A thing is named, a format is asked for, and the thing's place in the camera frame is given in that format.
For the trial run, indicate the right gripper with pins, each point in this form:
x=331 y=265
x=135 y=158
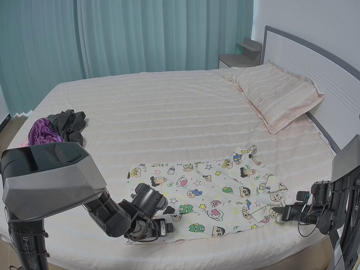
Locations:
x=292 y=213

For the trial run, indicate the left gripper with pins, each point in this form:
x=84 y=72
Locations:
x=159 y=228

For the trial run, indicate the white printed pyjama top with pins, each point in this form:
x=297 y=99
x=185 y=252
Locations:
x=213 y=190

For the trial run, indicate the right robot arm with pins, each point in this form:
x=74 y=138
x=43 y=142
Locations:
x=341 y=195

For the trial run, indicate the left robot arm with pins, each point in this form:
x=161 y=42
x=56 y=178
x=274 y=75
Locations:
x=53 y=176

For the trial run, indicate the bed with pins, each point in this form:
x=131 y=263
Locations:
x=174 y=111

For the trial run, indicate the pink striped pillow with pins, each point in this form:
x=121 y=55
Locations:
x=275 y=94

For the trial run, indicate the black garment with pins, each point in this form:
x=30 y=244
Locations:
x=70 y=125

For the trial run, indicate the purple garment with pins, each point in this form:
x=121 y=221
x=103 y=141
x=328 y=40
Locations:
x=40 y=131

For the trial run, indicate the grey bedside table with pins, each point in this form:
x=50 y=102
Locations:
x=239 y=59

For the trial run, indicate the blue-green curtain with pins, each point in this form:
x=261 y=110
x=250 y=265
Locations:
x=36 y=44
x=168 y=27

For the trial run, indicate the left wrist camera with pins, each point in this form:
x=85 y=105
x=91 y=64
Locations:
x=162 y=208

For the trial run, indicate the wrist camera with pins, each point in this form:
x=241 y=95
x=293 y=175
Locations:
x=162 y=208
x=302 y=197

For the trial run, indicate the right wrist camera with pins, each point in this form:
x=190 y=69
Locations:
x=302 y=197

